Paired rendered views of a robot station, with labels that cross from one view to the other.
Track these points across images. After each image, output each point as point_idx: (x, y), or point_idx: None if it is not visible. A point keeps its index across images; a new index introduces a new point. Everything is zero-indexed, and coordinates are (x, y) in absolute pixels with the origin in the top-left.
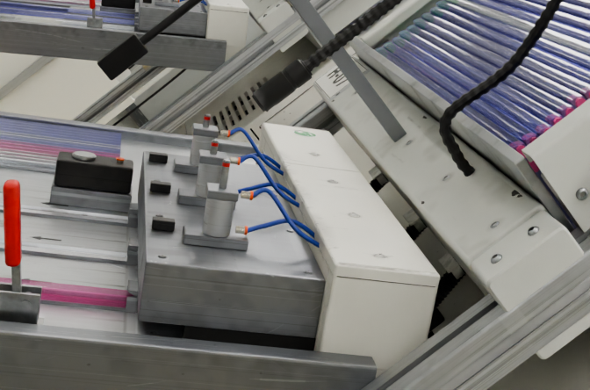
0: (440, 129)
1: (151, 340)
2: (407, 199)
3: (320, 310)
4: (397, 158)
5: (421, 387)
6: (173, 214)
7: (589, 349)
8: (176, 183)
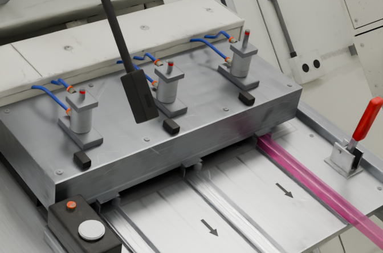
0: None
1: (305, 107)
2: (53, 19)
3: None
4: (40, 3)
5: None
6: (213, 106)
7: None
8: (135, 130)
